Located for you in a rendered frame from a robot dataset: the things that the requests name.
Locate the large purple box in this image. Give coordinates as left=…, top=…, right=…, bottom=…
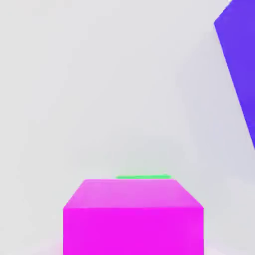
left=213, top=0, right=255, bottom=150

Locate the small green cube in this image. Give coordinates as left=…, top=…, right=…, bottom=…
left=116, top=174, right=172, bottom=180

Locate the small magenta cube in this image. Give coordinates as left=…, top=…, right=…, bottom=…
left=62, top=179, right=205, bottom=255

